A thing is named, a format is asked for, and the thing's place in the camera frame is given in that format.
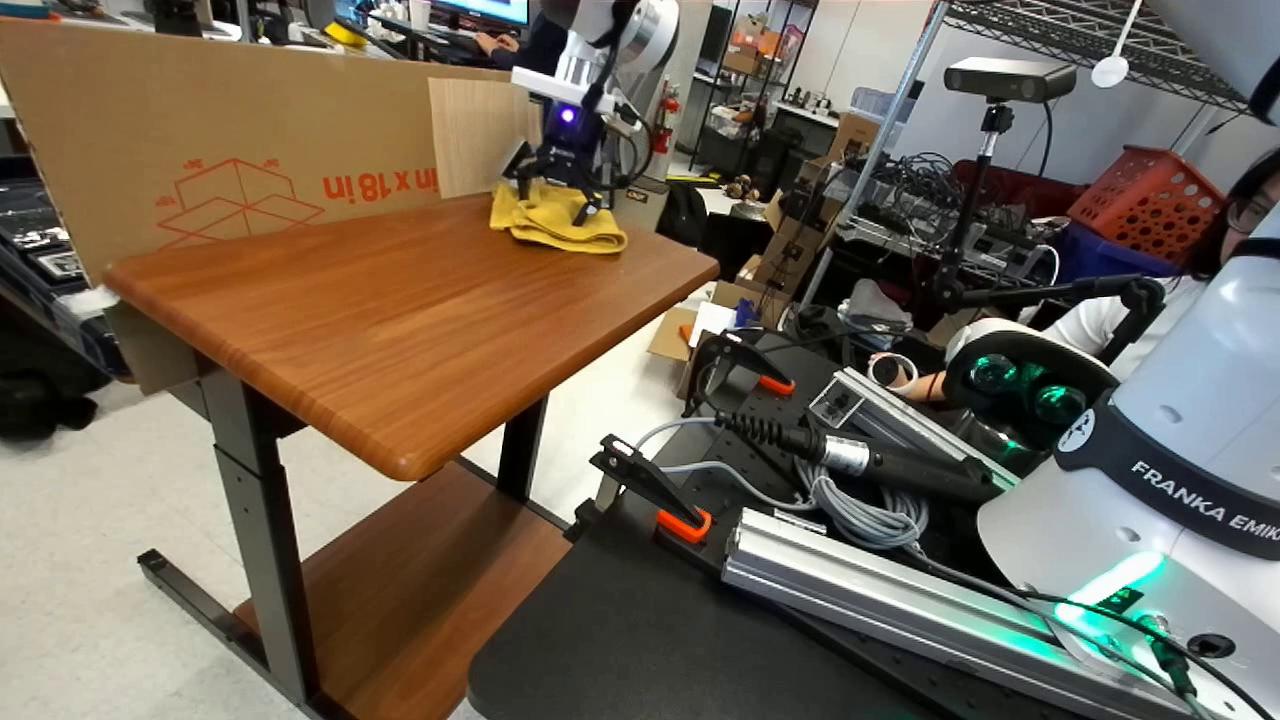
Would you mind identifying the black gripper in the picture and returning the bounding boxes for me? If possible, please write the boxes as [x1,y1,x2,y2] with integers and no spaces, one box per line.
[501,92,619,222]

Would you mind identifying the yellow terry towel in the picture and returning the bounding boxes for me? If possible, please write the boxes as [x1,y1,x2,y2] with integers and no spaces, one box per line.
[483,175,634,258]

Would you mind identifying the red fire extinguisher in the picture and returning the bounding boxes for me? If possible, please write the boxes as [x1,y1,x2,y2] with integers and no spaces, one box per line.
[645,81,684,164]

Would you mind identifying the person in dark clothes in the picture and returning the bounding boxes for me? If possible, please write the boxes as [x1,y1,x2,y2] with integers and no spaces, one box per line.
[463,0,576,74]

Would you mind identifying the computer monitor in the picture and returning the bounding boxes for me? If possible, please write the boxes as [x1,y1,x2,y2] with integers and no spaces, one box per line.
[427,0,535,37]

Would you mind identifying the small cardboard box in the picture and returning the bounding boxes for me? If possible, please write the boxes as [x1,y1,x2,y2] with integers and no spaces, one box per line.
[648,274,804,371]

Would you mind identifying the brown cardboard box stack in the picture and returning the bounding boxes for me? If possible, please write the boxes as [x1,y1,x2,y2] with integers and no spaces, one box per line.
[757,197,838,301]

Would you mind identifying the large brown cardboard box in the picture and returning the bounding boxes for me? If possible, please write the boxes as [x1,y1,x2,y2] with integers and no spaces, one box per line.
[0,13,554,399]

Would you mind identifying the short aluminium extrusion block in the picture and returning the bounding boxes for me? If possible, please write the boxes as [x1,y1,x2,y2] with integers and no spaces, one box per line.
[804,365,1025,493]

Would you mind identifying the white round lamp head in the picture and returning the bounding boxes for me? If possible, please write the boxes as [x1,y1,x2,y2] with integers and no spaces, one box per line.
[1090,0,1150,97]

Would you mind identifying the blue plastic bin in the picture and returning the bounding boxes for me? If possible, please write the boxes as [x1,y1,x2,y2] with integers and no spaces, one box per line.
[1060,220,1203,288]

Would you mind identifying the red plastic basket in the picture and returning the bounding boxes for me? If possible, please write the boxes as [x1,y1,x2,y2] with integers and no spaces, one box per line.
[1065,144,1234,265]

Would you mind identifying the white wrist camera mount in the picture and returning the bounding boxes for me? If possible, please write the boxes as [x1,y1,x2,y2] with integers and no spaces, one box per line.
[507,65,593,106]

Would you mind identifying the black clamp orange handle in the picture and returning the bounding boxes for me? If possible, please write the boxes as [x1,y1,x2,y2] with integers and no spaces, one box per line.
[684,326,804,415]
[573,430,720,551]

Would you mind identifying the black camera stand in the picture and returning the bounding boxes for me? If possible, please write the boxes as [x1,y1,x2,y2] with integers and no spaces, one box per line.
[948,101,1022,293]

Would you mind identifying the grey cable bundle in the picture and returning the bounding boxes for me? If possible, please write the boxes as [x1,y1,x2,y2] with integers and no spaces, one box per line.
[797,464,936,555]

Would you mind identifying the black cable connector plug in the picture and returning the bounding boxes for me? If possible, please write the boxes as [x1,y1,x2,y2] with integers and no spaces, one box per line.
[714,405,1005,507]

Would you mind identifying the black metal table frame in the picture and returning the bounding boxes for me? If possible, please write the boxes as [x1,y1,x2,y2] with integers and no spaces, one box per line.
[137,365,554,720]

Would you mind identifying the black camera on stand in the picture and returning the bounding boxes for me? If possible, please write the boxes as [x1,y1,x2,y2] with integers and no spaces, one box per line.
[941,52,1079,104]

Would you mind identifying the long aluminium extrusion rail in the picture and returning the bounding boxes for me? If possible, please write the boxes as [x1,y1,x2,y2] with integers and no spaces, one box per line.
[715,503,1203,720]

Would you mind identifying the white camera green lenses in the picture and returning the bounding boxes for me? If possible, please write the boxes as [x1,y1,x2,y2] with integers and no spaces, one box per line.
[941,316,1124,456]

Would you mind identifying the metal wire shelf rack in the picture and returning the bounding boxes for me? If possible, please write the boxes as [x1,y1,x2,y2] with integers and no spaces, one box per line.
[797,0,1280,316]

